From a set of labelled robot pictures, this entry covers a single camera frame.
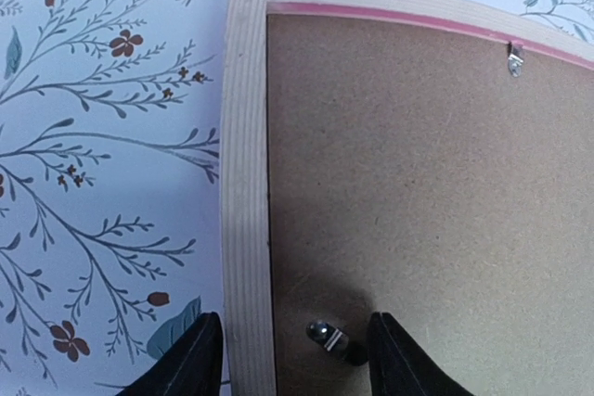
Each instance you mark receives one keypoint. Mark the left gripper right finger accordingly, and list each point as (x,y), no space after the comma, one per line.
(398,365)

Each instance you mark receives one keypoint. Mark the pink wooden picture frame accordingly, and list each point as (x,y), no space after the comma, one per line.
(244,191)

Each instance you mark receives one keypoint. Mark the brown backing board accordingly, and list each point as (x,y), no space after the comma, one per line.
(410,173)

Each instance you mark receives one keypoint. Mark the floral table mat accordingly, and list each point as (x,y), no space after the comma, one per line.
(110,117)

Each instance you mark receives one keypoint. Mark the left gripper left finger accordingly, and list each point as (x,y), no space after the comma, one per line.
(192,367)

